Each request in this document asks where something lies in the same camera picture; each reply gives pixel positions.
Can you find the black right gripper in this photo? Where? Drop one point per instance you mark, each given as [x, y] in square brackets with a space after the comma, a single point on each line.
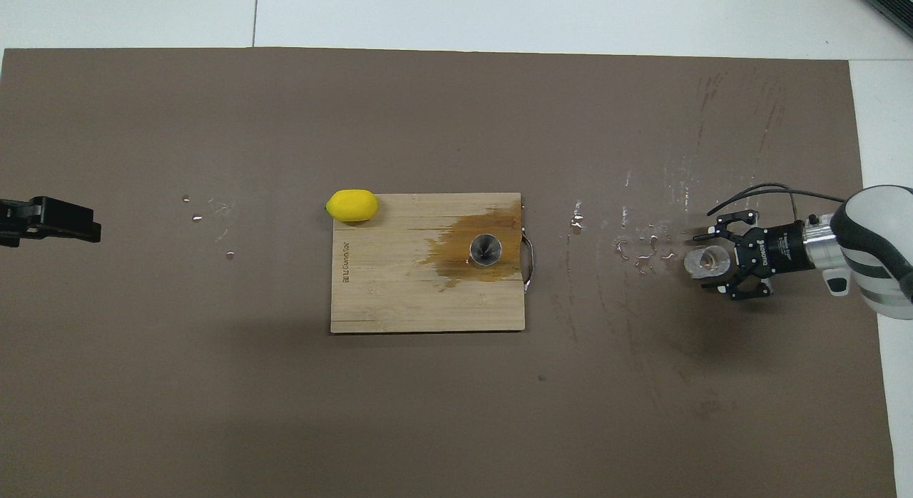
[777, 248]

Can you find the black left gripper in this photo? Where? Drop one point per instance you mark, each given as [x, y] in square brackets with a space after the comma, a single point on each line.
[14, 223]

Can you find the clear plastic cup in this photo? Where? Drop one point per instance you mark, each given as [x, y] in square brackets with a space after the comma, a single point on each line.
[702, 267]

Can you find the metal jigger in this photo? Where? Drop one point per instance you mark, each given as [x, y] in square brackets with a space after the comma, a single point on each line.
[485, 250]

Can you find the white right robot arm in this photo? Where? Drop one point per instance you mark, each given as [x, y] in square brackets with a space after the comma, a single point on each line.
[881, 255]

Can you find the brown table mat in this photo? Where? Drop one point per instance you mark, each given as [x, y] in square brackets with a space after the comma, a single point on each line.
[214, 377]

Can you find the yellow lemon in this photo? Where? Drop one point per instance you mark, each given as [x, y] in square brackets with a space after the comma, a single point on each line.
[352, 205]

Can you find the grey ridged device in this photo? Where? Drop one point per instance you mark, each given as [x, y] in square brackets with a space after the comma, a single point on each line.
[891, 2]

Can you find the wooden cutting board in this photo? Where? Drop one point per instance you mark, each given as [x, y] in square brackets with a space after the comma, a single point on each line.
[392, 284]

